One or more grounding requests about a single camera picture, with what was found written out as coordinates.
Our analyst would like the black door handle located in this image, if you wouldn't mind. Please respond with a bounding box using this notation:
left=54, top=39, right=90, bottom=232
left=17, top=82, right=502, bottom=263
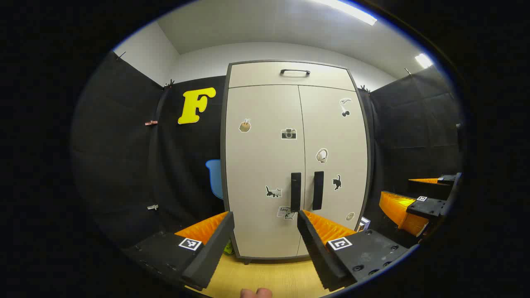
left=291, top=173, right=302, bottom=212
left=312, top=171, right=324, bottom=211

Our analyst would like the beige cabinet door headphones sticker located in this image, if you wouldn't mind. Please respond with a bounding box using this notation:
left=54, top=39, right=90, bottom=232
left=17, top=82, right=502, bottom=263
left=298, top=85, right=369, bottom=256

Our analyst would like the beige double-door shoe cabinet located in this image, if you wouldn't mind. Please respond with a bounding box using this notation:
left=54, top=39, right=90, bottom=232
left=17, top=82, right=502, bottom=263
left=220, top=60, right=372, bottom=264

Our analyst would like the beige cabinet door camera sticker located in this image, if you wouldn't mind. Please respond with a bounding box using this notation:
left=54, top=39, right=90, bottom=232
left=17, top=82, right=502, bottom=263
left=225, top=85, right=307, bottom=258

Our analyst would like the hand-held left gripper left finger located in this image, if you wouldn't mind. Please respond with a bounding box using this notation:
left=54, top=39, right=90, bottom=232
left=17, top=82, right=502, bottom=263
left=122, top=211, right=235, bottom=291

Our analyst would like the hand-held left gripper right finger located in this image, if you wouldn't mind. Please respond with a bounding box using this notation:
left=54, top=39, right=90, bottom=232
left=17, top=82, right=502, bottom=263
left=297, top=209, right=410, bottom=291

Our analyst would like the black backdrop cloth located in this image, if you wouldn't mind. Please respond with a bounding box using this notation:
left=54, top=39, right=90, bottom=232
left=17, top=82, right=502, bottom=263
left=70, top=50, right=463, bottom=265

